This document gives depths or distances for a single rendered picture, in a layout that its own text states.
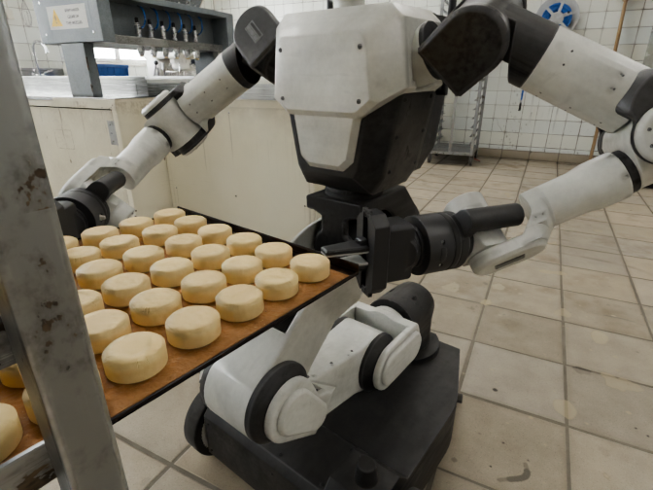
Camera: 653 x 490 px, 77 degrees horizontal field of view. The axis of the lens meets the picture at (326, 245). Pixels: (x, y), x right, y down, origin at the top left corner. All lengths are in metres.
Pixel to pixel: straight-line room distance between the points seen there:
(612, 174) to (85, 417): 0.65
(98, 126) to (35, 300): 1.59
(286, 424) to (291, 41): 0.62
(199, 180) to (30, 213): 1.54
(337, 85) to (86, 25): 1.21
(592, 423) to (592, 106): 1.01
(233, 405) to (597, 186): 0.63
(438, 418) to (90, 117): 1.56
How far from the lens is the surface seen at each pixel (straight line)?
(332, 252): 0.54
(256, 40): 0.90
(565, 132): 5.43
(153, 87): 1.86
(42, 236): 0.24
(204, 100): 0.98
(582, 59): 0.69
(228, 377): 0.74
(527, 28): 0.68
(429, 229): 0.59
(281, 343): 0.72
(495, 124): 5.45
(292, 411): 0.72
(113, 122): 1.74
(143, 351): 0.39
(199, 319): 0.41
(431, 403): 1.12
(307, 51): 0.74
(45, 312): 0.25
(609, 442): 1.45
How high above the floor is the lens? 0.91
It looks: 22 degrees down
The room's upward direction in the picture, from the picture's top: straight up
